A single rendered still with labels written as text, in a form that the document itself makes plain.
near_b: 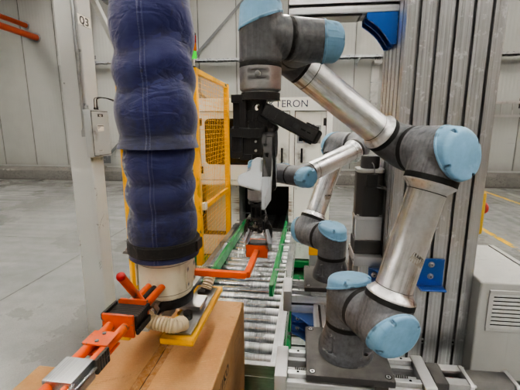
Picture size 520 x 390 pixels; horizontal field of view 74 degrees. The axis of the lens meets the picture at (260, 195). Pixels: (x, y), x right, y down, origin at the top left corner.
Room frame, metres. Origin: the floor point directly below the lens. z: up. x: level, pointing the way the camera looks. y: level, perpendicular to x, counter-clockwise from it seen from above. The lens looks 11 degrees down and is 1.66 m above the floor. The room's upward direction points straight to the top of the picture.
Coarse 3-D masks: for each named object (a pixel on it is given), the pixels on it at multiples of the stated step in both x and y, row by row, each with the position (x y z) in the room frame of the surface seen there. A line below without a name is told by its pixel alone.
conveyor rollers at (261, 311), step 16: (240, 240) 3.34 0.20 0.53; (272, 240) 3.30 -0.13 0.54; (288, 240) 3.29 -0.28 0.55; (240, 256) 2.88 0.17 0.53; (272, 256) 2.85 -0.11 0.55; (256, 272) 2.51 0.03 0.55; (224, 288) 2.26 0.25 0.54; (240, 288) 2.25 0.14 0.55; (256, 288) 2.24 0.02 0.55; (256, 304) 2.04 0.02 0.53; (272, 304) 2.03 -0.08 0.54; (256, 320) 1.86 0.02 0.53; (272, 320) 1.85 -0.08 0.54; (256, 336) 1.68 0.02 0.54; (272, 336) 1.68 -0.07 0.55; (256, 352) 1.59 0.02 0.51
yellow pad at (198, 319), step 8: (200, 288) 1.17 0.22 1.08; (216, 288) 1.17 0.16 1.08; (208, 296) 1.11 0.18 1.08; (216, 296) 1.12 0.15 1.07; (208, 304) 1.06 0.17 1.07; (184, 312) 0.96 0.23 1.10; (192, 312) 0.97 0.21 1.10; (200, 312) 1.01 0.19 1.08; (208, 312) 1.02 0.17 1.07; (192, 320) 0.96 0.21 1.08; (200, 320) 0.97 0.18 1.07; (192, 328) 0.92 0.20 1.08; (200, 328) 0.93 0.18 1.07; (168, 336) 0.89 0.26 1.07; (176, 336) 0.89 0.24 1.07; (184, 336) 0.89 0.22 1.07; (192, 336) 0.89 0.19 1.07; (176, 344) 0.87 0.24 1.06; (184, 344) 0.87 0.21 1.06; (192, 344) 0.86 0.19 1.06
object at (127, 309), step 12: (120, 300) 0.84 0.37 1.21; (132, 300) 0.84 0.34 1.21; (144, 300) 0.83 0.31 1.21; (108, 312) 0.80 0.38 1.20; (120, 312) 0.80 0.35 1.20; (132, 312) 0.80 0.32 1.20; (144, 312) 0.80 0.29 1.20; (120, 324) 0.76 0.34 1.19; (132, 324) 0.76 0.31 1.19; (144, 324) 0.79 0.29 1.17; (132, 336) 0.76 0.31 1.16
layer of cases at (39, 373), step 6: (42, 366) 1.44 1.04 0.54; (36, 372) 1.40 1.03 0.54; (42, 372) 1.40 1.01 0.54; (48, 372) 1.40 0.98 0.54; (30, 378) 1.36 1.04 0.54; (36, 378) 1.36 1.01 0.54; (42, 378) 1.36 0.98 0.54; (24, 384) 1.33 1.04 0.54; (30, 384) 1.33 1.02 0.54; (36, 384) 1.33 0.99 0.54
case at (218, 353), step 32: (224, 320) 1.18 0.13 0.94; (128, 352) 0.99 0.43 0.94; (160, 352) 0.99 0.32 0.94; (192, 352) 0.99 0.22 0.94; (224, 352) 0.99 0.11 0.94; (96, 384) 0.85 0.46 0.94; (128, 384) 0.85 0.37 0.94; (160, 384) 0.85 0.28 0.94; (192, 384) 0.85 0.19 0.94; (224, 384) 0.97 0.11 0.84
